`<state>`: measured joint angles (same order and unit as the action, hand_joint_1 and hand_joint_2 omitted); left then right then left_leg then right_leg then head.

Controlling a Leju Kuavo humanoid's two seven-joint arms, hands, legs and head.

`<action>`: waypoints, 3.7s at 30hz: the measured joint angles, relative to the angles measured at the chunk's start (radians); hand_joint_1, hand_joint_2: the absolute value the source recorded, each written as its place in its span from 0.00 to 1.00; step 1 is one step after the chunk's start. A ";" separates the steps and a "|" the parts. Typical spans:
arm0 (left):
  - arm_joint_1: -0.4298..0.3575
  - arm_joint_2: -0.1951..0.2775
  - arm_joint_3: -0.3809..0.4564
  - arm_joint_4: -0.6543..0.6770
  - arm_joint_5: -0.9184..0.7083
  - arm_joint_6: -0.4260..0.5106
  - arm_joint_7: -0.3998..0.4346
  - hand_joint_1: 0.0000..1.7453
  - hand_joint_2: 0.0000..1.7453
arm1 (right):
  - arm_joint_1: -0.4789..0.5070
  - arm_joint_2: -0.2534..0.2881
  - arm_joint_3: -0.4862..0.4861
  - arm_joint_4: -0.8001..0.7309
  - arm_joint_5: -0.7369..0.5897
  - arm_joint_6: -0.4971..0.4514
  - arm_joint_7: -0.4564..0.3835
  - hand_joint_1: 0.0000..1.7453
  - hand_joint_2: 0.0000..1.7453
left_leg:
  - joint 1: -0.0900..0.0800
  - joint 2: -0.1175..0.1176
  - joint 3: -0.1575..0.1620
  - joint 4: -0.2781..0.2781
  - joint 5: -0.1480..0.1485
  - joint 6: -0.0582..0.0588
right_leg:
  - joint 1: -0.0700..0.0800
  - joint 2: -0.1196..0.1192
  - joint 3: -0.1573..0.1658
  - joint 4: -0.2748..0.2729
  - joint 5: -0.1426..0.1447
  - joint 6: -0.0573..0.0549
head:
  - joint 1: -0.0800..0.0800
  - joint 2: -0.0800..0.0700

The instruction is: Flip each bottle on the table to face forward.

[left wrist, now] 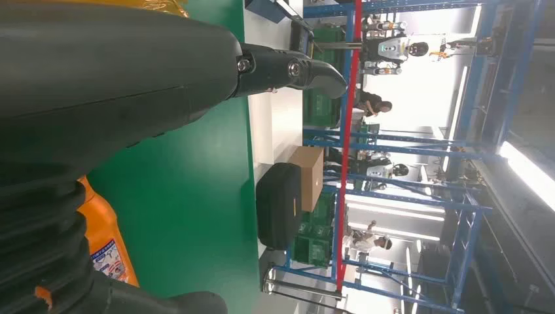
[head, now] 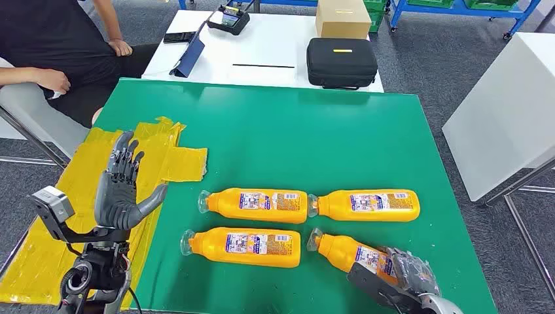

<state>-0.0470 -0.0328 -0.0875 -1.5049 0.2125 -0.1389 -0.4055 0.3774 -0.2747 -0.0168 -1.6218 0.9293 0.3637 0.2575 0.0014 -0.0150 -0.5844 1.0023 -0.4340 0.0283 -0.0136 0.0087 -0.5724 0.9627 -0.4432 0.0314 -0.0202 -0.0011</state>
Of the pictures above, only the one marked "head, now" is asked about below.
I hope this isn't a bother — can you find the person's right hand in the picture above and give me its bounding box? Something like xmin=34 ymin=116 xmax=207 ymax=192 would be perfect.
xmin=37 ymin=67 xmax=71 ymax=95

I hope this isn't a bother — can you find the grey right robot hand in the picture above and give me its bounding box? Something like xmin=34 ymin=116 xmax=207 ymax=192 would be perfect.
xmin=377 ymin=246 xmax=441 ymax=300

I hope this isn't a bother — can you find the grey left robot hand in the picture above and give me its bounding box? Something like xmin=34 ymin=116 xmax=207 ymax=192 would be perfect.
xmin=94 ymin=130 xmax=169 ymax=232

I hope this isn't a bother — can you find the person's left hand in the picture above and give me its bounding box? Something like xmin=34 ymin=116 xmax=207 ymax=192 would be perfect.
xmin=107 ymin=39 xmax=134 ymax=58

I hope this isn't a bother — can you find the black phone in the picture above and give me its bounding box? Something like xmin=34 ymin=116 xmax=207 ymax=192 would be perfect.
xmin=162 ymin=31 xmax=197 ymax=44

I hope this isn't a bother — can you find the orange detergent bottle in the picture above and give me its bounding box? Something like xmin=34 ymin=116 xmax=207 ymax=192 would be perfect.
xmin=306 ymin=228 xmax=400 ymax=287
xmin=180 ymin=227 xmax=302 ymax=269
xmin=198 ymin=187 xmax=310 ymax=225
xmin=307 ymin=189 xmax=421 ymax=223

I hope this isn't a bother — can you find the white seat with metal legs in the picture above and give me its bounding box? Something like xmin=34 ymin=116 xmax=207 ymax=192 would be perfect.
xmin=0 ymin=58 xmax=90 ymax=170

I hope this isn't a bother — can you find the person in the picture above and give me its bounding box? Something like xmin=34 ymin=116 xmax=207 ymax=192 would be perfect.
xmin=0 ymin=0 xmax=159 ymax=129

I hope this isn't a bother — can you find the blue tablet case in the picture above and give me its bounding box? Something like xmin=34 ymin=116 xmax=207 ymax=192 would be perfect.
xmin=169 ymin=10 xmax=218 ymax=79

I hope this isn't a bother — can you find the yellow taped plastic sheet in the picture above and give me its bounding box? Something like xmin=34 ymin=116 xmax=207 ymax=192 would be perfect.
xmin=0 ymin=116 xmax=209 ymax=309

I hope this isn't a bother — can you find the black remote controller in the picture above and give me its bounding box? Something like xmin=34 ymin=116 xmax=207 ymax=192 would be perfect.
xmin=206 ymin=3 xmax=251 ymax=36

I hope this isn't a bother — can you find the black strip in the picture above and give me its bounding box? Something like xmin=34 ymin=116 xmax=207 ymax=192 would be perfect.
xmin=232 ymin=63 xmax=296 ymax=69

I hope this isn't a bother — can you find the green table mat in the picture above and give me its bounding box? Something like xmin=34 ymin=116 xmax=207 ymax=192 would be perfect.
xmin=93 ymin=78 xmax=499 ymax=314

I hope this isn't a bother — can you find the white table with metal legs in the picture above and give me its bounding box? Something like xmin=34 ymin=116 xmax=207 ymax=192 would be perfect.
xmin=442 ymin=32 xmax=555 ymax=300

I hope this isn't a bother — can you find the black carrying case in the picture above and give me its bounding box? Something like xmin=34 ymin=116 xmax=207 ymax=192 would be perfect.
xmin=306 ymin=37 xmax=379 ymax=91

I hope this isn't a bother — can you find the cardboard box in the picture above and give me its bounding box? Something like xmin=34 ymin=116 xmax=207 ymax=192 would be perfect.
xmin=315 ymin=0 xmax=373 ymax=41

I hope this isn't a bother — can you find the green plastic crate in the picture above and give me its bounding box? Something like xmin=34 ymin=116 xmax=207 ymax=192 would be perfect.
xmin=363 ymin=0 xmax=387 ymax=33
xmin=463 ymin=0 xmax=519 ymax=12
xmin=407 ymin=0 xmax=461 ymax=9

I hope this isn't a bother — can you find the blue wheeled rack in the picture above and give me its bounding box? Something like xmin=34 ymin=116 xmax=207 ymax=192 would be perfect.
xmin=387 ymin=0 xmax=543 ymax=41

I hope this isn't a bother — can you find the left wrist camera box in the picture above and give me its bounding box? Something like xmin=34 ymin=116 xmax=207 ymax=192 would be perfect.
xmin=29 ymin=186 xmax=76 ymax=226

